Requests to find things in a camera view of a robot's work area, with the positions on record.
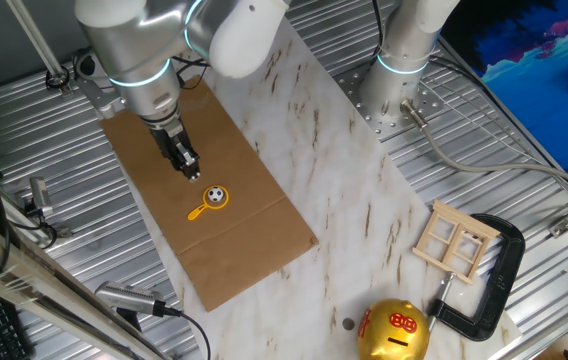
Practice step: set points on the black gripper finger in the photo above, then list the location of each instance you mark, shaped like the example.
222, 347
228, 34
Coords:
177, 164
190, 162

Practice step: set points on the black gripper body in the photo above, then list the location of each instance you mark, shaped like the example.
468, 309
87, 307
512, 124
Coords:
169, 140

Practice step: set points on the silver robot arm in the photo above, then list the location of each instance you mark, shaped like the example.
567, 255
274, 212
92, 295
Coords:
129, 45

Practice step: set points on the small soccer ball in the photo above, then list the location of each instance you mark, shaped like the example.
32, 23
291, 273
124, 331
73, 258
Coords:
216, 194

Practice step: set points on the brown cardboard sheet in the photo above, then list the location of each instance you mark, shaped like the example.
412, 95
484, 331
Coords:
244, 240

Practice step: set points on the white marble board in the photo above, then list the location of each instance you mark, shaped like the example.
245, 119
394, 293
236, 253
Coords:
314, 175

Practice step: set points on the black clamp tool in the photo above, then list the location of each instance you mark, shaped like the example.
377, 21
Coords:
64, 232

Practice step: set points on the thin metal pole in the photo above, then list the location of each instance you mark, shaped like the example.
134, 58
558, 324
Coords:
39, 42

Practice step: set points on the small dark coin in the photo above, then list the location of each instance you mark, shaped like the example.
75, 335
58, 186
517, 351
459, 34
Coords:
348, 324

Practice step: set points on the golden piggy bank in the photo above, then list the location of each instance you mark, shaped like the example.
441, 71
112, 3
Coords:
389, 330

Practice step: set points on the black C-clamp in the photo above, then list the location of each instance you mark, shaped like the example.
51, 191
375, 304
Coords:
511, 260

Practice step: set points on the blue painted cloth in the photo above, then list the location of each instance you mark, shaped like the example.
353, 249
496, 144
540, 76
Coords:
539, 90

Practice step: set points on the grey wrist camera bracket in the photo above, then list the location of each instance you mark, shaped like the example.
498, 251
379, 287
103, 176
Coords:
101, 97

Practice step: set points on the small grey camera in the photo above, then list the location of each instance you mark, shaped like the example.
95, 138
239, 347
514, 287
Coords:
40, 192

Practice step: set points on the silver ribbed camera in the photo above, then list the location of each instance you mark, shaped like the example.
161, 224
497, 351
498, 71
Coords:
124, 296

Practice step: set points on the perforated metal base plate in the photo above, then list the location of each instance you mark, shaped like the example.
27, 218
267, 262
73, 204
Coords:
359, 105

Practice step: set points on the aluminium frame beam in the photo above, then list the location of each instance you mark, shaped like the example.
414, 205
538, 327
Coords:
24, 280

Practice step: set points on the wooden miniature window frame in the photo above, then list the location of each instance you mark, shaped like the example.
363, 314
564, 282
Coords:
464, 220

